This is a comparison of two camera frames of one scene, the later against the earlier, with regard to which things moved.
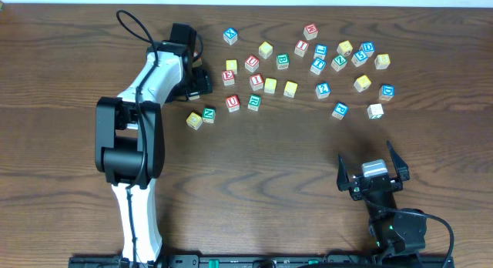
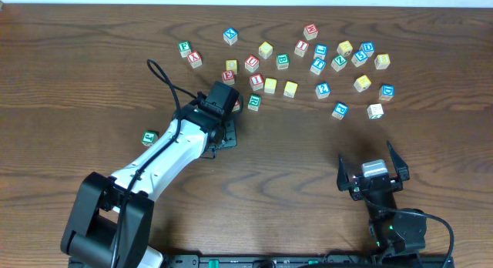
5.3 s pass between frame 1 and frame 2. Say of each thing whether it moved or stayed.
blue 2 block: stayed
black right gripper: stayed
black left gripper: moved
